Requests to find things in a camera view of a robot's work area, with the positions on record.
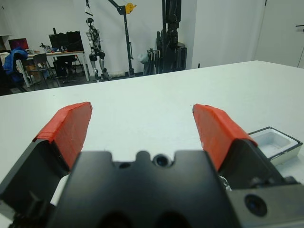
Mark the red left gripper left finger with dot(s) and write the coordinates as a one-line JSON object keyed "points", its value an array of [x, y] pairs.
{"points": [[69, 133]]}

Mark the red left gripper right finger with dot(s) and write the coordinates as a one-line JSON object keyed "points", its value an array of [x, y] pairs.
{"points": [[216, 135]]}

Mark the black office chair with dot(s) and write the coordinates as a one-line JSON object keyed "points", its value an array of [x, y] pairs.
{"points": [[63, 66]]}

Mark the grey chair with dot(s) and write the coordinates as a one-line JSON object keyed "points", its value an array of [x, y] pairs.
{"points": [[40, 59]]}

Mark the white desk with wooden top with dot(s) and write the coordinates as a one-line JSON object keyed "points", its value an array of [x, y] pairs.
{"points": [[59, 52]]}

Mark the blue jacket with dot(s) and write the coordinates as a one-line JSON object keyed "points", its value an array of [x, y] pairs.
{"points": [[14, 59]]}

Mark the black equipment case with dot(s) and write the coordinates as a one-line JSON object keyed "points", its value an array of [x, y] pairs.
{"points": [[74, 40]]}

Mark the black monitor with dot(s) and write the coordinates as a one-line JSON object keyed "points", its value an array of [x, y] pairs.
{"points": [[57, 40]]}

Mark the folded black tripods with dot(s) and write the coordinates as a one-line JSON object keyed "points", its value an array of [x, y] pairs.
{"points": [[154, 61]]}

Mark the tall black equipment stand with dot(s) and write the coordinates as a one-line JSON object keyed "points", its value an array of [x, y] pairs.
{"points": [[171, 47]]}

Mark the silver humanoid robot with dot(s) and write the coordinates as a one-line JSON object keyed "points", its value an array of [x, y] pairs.
{"points": [[94, 34]]}

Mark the monitor with red screen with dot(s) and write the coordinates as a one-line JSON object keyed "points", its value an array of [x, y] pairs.
{"points": [[19, 44]]}

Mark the white plastic bag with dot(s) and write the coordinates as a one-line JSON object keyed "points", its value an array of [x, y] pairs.
{"points": [[142, 58]]}

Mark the black gantry stand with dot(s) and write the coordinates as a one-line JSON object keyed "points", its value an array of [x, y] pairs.
{"points": [[126, 35]]}

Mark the white-lined camera box base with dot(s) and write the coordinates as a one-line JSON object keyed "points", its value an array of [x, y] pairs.
{"points": [[275, 142]]}

